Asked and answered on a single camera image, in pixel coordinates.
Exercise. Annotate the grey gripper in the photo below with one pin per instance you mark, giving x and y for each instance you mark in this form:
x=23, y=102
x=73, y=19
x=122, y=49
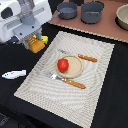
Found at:
x=30, y=27

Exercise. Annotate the orange toy bread loaf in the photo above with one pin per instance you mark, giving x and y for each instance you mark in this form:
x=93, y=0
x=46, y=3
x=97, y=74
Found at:
x=35, y=45

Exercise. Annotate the red toy tomato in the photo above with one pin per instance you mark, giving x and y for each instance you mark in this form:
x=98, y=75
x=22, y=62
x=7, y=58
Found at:
x=63, y=65

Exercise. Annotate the yellow butter box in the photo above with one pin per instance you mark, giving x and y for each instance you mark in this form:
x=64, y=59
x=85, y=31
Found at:
x=45, y=39

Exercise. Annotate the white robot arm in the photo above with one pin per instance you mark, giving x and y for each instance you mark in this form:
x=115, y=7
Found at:
x=11, y=12

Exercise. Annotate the white toy fish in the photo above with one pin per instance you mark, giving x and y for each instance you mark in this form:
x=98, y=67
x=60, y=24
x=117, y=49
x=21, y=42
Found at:
x=14, y=74

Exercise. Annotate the round wooden plate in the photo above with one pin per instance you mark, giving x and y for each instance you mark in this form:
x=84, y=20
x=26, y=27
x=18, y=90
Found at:
x=75, y=67

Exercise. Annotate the grey cooking pot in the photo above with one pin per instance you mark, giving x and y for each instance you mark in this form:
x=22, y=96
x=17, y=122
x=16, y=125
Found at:
x=91, y=12

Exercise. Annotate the woven beige placemat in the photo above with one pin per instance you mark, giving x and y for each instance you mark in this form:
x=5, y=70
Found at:
x=71, y=103

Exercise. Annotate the cream bowl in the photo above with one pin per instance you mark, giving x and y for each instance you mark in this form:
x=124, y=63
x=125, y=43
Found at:
x=122, y=15

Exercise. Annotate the grey saucepan with handle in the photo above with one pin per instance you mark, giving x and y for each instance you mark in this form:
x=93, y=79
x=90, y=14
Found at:
x=66, y=10

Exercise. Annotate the fork with wooden handle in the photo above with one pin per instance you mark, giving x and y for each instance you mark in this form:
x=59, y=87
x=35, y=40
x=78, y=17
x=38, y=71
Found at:
x=66, y=80

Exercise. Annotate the knife with wooden handle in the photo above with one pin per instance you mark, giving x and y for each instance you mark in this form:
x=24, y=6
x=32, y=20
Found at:
x=79, y=55

